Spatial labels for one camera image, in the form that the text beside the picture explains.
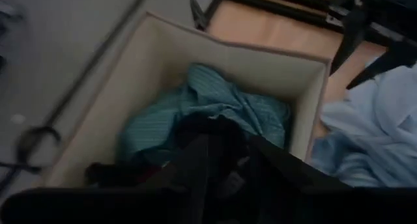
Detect light blue shirt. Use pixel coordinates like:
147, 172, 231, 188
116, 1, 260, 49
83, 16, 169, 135
312, 63, 417, 189

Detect teal green garment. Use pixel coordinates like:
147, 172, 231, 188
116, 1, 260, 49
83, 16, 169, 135
117, 63, 293, 166

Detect black aluminium frame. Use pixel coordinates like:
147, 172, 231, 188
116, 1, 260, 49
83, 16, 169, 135
201, 0, 346, 33

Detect beige fabric storage box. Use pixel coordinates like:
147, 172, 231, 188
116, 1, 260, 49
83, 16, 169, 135
42, 10, 333, 189

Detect blue white striped garment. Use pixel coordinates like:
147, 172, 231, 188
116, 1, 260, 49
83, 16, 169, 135
309, 132, 369, 188

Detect black cable coil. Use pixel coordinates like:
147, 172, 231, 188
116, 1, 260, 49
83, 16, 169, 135
14, 125, 65, 173

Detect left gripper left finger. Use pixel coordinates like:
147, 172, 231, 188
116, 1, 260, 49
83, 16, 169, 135
135, 135, 209, 224

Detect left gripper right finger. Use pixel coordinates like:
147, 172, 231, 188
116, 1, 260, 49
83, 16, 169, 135
252, 135, 354, 224

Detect black Puma underwear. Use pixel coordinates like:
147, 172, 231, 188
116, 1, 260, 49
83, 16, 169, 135
85, 113, 261, 205

